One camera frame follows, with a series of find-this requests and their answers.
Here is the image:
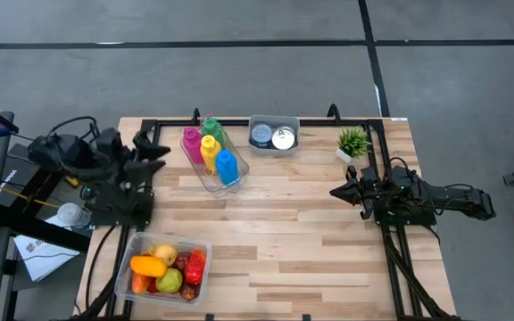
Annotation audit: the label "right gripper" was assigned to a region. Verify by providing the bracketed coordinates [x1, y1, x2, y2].
[329, 165, 377, 221]

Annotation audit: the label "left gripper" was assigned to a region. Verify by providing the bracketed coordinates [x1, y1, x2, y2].
[91, 128, 172, 191]

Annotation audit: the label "pink squeeze bottle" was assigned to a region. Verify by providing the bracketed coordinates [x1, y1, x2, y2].
[182, 127, 205, 165]

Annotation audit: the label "yellow squeeze bottle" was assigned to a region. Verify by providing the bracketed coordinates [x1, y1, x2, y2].
[199, 135, 223, 176]

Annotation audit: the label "green squeeze bottle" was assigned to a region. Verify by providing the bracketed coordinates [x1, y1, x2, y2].
[201, 117, 227, 149]

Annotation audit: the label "blue squeeze bottle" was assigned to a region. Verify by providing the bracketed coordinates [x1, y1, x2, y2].
[215, 149, 240, 185]

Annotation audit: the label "silver tin can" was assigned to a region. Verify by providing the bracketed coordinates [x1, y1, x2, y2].
[251, 123, 275, 148]
[271, 125, 297, 152]

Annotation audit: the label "clear plastic tub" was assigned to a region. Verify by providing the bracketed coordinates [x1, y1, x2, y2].
[113, 231, 213, 309]

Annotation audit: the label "clear rectangular tray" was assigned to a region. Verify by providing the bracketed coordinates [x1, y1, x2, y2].
[179, 126, 251, 194]

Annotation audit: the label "yellow toy fruit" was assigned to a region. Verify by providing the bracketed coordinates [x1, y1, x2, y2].
[153, 243, 179, 267]

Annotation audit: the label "dark red toy apple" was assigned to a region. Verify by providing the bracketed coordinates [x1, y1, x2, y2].
[172, 251, 192, 273]

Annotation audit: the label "yellow-orange toy mango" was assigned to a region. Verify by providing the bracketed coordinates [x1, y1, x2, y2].
[129, 255, 169, 278]

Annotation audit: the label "red and yellow toy mango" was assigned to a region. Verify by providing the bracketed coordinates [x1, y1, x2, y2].
[184, 249, 208, 286]

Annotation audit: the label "green toy apple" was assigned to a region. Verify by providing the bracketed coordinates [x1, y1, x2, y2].
[155, 267, 184, 294]

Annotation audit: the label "red-orange toy mango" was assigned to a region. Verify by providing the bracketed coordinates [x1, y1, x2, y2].
[131, 272, 152, 295]

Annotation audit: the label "green plant in white pot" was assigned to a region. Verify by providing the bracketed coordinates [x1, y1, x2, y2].
[336, 127, 372, 164]

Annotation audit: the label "grey plastic bin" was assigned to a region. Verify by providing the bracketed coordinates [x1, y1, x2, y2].
[247, 114, 302, 158]

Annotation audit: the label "black box with white lettering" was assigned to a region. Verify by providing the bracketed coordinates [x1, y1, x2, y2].
[0, 155, 33, 209]

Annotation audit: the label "white paper sheets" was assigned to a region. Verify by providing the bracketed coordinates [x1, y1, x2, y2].
[13, 216, 82, 283]

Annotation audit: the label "black metal table frame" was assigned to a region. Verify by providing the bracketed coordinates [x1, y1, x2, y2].
[78, 103, 459, 321]

